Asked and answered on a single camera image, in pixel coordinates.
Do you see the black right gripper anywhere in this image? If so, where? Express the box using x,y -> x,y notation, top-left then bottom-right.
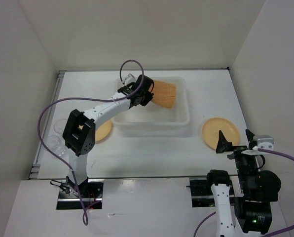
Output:
216,128 -> 259,192

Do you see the yellow bear plate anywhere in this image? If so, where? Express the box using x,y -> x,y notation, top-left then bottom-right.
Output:
95,119 -> 112,142
202,118 -> 240,150

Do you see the woven bamboo tray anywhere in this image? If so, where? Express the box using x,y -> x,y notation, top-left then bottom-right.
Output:
150,80 -> 176,109

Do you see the clear glass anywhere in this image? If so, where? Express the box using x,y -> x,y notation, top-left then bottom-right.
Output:
54,118 -> 67,135
46,135 -> 61,151

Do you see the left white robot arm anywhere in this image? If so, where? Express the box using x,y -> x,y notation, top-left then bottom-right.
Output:
63,75 -> 154,198

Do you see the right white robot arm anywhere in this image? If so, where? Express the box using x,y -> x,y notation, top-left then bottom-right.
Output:
205,129 -> 281,237

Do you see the translucent white plastic bin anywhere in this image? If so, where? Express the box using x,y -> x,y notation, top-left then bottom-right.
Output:
111,77 -> 190,137

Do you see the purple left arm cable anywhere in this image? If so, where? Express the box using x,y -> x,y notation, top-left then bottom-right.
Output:
37,59 -> 145,227

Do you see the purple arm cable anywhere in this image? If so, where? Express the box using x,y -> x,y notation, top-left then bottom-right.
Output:
37,59 -> 145,227
193,147 -> 294,237

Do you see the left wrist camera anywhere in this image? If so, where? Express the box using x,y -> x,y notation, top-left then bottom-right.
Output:
121,74 -> 136,85

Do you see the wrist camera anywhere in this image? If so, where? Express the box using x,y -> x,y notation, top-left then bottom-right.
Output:
121,74 -> 136,85
252,135 -> 274,151

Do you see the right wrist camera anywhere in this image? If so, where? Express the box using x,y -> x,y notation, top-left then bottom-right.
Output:
252,135 -> 274,151

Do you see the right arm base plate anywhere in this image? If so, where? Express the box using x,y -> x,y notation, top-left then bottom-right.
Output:
186,176 -> 236,208

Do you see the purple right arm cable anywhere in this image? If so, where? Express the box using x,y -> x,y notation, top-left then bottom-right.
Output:
193,147 -> 294,237

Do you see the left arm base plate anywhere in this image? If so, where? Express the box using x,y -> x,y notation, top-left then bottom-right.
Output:
50,180 -> 104,210

